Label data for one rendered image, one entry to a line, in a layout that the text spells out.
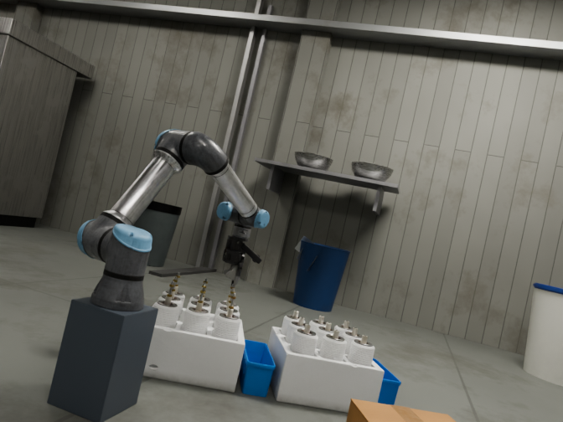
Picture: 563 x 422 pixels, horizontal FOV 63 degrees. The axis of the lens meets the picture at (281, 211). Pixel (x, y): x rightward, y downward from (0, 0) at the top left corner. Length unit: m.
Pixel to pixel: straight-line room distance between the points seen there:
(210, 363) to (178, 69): 4.12
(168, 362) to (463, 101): 3.68
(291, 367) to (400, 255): 2.81
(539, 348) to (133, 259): 2.99
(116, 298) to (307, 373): 0.78
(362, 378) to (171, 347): 0.72
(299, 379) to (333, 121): 3.27
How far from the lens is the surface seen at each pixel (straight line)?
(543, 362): 3.76
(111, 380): 1.43
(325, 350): 1.86
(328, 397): 1.87
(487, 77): 4.78
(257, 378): 1.81
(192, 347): 1.77
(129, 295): 1.41
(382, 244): 4.46
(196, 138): 1.59
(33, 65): 5.31
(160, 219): 4.27
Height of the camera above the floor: 0.64
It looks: 1 degrees up
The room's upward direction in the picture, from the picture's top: 13 degrees clockwise
